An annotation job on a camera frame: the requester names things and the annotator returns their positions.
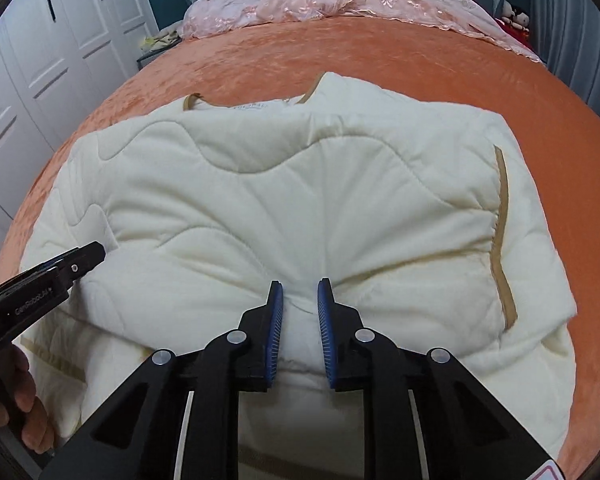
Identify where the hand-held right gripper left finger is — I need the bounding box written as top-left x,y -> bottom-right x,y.
39,280 -> 286,480

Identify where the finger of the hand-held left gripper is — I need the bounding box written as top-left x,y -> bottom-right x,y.
19,241 -> 107,287

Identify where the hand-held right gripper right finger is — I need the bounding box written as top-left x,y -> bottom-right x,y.
316,277 -> 563,480

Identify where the cream quilted jacket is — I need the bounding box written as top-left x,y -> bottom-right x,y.
19,71 -> 579,480

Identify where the person's left hand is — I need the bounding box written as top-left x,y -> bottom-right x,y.
0,346 -> 56,456

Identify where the white wardrobe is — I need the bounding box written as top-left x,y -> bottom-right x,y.
0,0 -> 159,233

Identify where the dark nightstand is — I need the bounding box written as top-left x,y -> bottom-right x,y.
136,35 -> 181,69

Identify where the pale yellow cloth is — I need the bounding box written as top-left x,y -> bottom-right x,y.
140,27 -> 183,53

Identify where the orange velvet bed blanket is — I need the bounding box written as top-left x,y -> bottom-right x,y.
0,16 -> 600,480

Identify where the pink embroidered quilt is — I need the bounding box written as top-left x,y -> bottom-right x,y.
180,0 -> 546,64

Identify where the red plush toy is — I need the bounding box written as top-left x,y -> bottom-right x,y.
496,0 -> 532,41

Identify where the grey-blue curtain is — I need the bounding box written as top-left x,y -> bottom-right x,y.
527,0 -> 600,142

